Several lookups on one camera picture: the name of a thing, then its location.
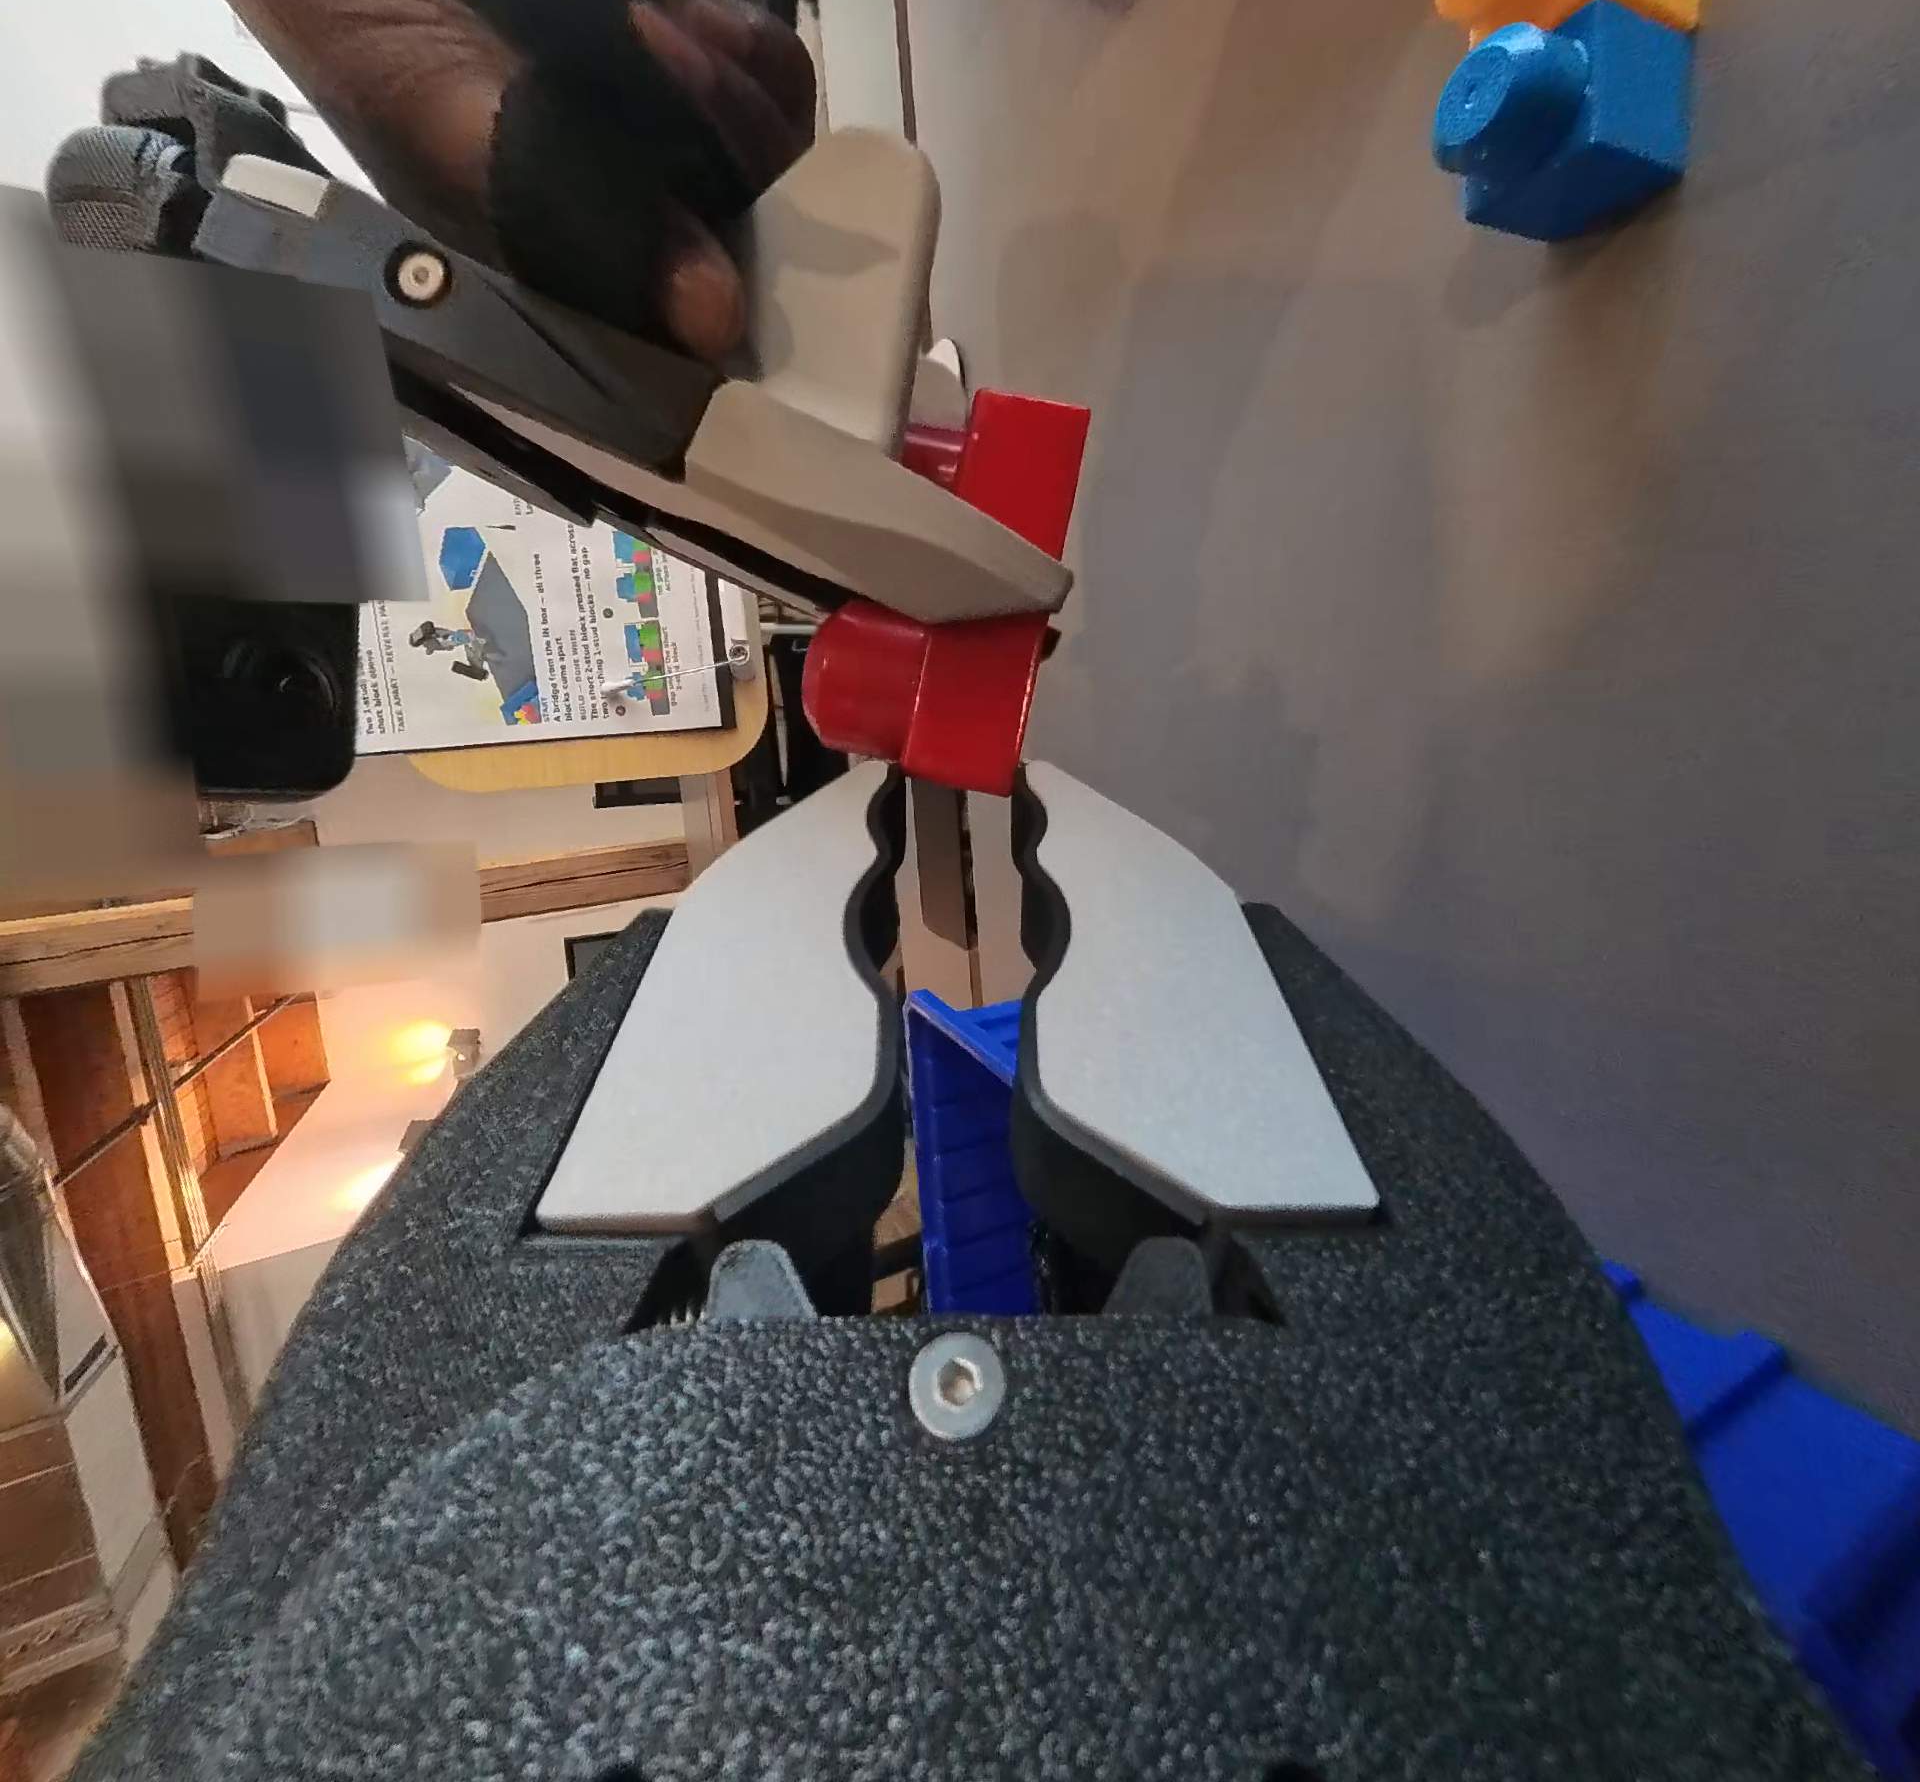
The wooden shelf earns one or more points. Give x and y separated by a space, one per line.
134 1136

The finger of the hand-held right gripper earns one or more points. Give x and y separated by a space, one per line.
848 283
840 523

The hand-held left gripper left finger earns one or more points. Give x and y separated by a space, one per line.
721 1047

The blue plastic bin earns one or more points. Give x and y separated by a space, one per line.
1770 1483

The blue mega block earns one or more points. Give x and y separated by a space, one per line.
1604 117

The printed instruction sheet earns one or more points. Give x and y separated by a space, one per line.
571 642

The wall lamp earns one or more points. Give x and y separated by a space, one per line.
462 1045

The red mega block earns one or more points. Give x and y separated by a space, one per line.
975 702

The person's right hand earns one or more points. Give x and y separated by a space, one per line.
690 72

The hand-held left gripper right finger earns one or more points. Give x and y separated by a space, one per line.
1184 1033

